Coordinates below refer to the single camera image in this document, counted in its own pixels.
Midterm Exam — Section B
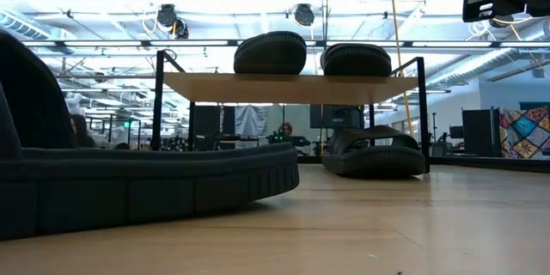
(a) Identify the black room divider panel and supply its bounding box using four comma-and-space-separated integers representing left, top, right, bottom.
461, 107, 502, 158

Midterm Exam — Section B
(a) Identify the black metal table frame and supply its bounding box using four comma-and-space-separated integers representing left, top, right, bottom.
21, 0, 550, 175

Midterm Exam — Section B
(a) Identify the black foam slide sandal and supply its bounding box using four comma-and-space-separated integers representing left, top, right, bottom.
320, 42, 393, 77
321, 125, 427, 178
233, 30, 308, 76
0, 28, 301, 241

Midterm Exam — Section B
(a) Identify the black upright panel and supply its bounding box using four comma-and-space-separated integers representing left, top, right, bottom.
192, 105, 223, 138

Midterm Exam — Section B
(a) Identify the white ceiling air duct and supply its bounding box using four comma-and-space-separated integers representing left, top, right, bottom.
423, 46, 519, 89

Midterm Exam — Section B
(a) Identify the colourful patchwork quilt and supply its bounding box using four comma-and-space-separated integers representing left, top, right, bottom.
498, 106, 550, 160

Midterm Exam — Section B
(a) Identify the grey plastic cover sheet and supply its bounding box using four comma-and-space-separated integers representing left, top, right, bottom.
235, 105, 271, 138

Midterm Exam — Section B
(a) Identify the black round ceiling lamp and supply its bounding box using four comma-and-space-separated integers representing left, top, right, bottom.
174, 17, 190, 40
293, 3, 316, 28
156, 3, 178, 28

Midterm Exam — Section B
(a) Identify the yellow cable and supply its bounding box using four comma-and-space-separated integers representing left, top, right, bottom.
386, 0, 414, 141

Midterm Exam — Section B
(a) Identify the wooden shelf with black legs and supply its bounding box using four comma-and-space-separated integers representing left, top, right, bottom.
150, 49, 432, 175

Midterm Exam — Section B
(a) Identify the person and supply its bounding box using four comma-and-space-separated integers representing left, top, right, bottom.
274, 121, 310, 147
70, 113, 99, 150

